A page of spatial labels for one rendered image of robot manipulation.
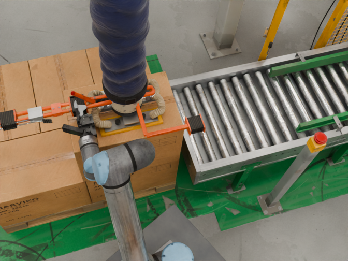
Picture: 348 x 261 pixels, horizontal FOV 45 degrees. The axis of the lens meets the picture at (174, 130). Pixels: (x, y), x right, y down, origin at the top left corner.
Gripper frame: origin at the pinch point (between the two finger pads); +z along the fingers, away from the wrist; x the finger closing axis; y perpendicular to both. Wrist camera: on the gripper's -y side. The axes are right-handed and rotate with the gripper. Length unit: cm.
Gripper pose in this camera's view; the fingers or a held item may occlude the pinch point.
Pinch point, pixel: (75, 106)
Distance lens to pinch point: 223.2
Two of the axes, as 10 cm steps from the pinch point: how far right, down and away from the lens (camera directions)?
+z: -2.9, -8.5, 4.4
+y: 9.5, -2.3, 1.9
